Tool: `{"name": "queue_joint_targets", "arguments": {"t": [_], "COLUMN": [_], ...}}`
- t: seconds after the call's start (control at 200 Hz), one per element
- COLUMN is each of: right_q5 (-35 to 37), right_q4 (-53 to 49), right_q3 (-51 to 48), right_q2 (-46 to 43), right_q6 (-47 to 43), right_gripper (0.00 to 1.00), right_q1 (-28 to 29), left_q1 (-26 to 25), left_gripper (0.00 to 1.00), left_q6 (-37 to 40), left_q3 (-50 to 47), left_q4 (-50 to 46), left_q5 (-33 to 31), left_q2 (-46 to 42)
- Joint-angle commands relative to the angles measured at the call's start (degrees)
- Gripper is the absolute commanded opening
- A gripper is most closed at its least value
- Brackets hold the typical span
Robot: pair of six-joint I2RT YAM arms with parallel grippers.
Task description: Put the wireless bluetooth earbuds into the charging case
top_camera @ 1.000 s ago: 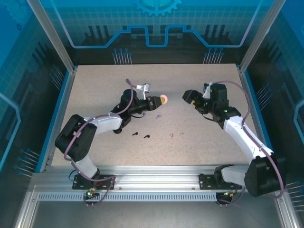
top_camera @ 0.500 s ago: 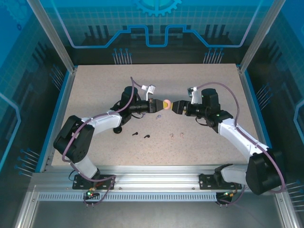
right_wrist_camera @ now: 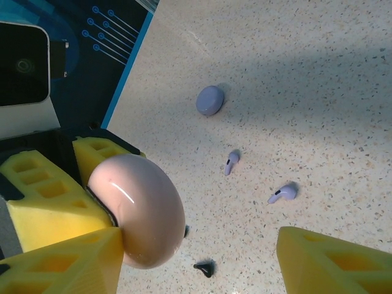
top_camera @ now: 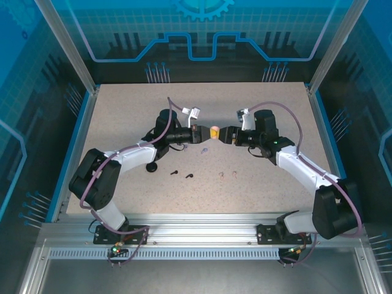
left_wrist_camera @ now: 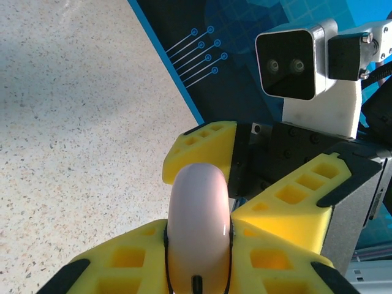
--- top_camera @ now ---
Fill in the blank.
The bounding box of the aluminium and blue side rail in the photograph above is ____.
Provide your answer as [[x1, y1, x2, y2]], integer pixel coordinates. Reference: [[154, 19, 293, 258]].
[[45, 85, 100, 223], [306, 84, 368, 223]]

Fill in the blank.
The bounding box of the long aluminium base rail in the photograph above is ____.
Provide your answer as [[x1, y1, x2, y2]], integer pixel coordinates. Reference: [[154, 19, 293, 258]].
[[41, 212, 368, 246]]

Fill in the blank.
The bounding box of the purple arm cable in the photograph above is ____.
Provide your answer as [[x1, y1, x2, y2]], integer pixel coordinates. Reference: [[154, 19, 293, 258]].
[[247, 100, 364, 267], [79, 96, 184, 269]]

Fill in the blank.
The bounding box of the slotted grey cable duct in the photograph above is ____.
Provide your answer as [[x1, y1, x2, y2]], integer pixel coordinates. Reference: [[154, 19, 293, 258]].
[[48, 248, 281, 261]]

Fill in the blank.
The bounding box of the aluminium frame post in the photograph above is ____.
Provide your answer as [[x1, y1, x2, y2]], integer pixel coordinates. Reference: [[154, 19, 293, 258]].
[[33, 0, 100, 94], [307, 0, 370, 94]]

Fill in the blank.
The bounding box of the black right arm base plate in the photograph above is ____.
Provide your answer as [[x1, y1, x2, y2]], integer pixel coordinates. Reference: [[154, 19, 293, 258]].
[[256, 223, 313, 246]]

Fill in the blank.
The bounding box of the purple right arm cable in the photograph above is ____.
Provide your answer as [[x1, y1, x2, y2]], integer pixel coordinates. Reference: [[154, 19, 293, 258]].
[[247, 100, 364, 267]]

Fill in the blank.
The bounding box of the small LED connector board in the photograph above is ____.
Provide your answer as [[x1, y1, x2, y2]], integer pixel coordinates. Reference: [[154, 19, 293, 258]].
[[110, 241, 128, 257], [286, 244, 307, 255]]

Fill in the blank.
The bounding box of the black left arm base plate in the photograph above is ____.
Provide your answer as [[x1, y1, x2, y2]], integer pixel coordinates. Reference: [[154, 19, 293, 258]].
[[93, 225, 150, 246]]

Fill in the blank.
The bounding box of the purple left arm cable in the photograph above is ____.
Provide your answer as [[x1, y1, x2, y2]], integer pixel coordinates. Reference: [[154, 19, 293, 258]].
[[79, 96, 184, 269]]

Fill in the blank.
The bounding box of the grey metal shelf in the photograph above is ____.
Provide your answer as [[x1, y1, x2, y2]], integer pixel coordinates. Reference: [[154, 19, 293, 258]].
[[18, 238, 386, 294]]

